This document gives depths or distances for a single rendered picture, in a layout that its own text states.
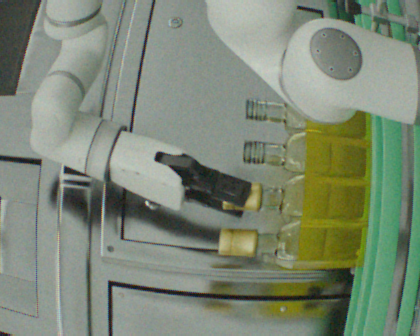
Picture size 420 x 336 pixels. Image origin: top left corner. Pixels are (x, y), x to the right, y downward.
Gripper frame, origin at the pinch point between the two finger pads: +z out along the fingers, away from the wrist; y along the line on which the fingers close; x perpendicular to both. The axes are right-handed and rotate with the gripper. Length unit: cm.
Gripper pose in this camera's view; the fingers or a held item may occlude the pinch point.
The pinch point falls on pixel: (231, 196)
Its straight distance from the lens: 148.9
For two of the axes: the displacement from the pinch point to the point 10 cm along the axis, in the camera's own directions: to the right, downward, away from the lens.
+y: 0.5, -3.1, -9.5
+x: 3.3, -8.9, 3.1
